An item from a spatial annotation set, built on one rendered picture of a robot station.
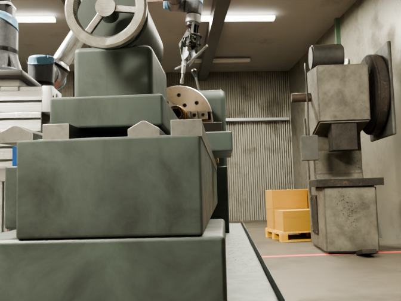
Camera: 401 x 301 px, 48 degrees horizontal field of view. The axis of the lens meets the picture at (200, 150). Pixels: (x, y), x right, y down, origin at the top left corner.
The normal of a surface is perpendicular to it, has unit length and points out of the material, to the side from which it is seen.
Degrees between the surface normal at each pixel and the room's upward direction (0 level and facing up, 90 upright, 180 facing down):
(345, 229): 90
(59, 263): 90
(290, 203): 90
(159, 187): 90
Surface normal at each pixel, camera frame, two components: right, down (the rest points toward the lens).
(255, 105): 0.06, -0.09
